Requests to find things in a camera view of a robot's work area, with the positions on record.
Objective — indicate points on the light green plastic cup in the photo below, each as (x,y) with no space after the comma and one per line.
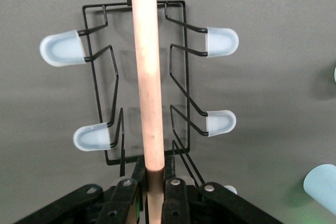
(335,74)

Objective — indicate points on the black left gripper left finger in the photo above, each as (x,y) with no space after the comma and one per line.
(118,203)

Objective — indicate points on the light blue plastic cup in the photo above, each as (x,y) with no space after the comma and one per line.
(323,184)

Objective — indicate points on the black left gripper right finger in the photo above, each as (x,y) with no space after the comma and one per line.
(178,203)

